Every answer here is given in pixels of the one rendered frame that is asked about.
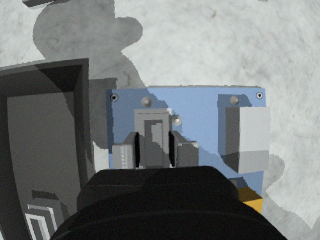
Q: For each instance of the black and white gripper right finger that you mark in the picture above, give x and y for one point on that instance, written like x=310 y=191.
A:
x=182 y=153

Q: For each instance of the grey block with rectangular pocket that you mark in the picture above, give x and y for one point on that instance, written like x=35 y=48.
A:
x=154 y=132
x=44 y=213

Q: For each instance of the yellow rectangular block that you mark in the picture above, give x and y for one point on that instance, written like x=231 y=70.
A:
x=251 y=198

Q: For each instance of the grey aluminum block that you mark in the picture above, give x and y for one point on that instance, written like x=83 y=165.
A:
x=247 y=138

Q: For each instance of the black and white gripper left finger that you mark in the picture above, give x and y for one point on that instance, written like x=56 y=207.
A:
x=126 y=155

